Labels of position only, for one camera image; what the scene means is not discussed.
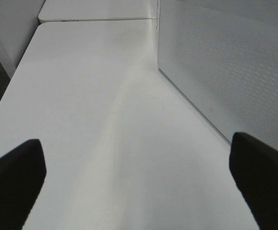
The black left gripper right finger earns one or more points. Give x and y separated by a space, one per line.
254 168

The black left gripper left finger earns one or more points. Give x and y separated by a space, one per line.
22 174

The white microwave door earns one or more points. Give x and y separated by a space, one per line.
223 56

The white left table leg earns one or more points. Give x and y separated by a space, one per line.
0 43

